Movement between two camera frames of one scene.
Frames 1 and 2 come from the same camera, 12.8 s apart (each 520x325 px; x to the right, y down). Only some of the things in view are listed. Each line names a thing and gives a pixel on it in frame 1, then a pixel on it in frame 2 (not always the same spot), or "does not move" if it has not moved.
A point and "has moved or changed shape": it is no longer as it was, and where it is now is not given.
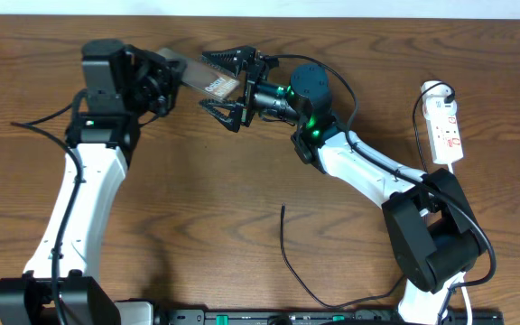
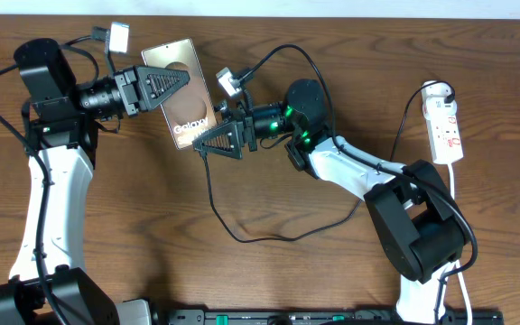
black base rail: (315, 317) does not move
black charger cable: (385, 292) → (451, 97)
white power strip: (442, 124) does not move
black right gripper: (255, 74) → (246, 119)
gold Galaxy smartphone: (203, 78) has moved or changed shape
